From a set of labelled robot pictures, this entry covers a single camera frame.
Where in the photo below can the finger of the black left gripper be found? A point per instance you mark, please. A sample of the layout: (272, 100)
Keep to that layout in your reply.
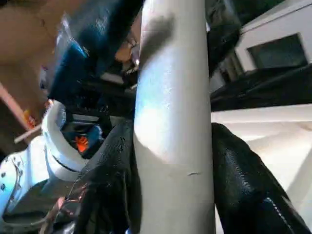
(97, 44)

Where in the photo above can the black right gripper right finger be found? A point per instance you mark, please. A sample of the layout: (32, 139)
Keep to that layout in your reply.
(248, 190)

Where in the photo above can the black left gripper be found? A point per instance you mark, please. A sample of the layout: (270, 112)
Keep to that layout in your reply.
(83, 136)

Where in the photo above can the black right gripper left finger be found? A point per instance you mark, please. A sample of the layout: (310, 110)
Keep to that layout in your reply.
(107, 185)

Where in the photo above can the white plastic table leg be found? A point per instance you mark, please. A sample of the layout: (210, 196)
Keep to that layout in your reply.
(173, 146)

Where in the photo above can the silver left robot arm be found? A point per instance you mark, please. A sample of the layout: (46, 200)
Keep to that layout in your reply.
(34, 161)

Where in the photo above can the white cabinet with glass doors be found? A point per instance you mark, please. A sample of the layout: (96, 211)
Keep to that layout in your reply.
(273, 34)

